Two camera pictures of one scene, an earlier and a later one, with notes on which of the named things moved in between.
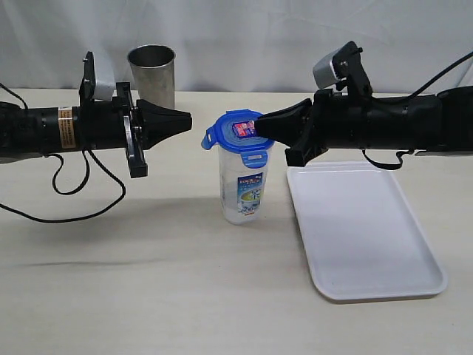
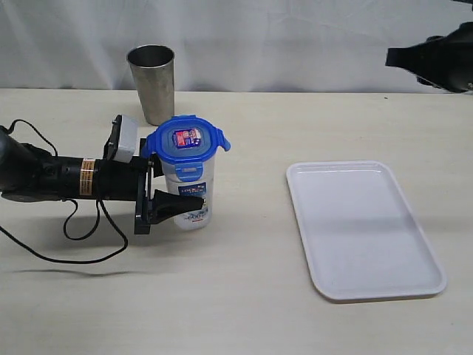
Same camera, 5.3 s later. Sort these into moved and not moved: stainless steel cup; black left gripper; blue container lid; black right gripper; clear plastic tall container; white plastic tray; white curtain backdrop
Moved: black left gripper; clear plastic tall container; blue container lid; black right gripper
Not moved: white plastic tray; stainless steel cup; white curtain backdrop
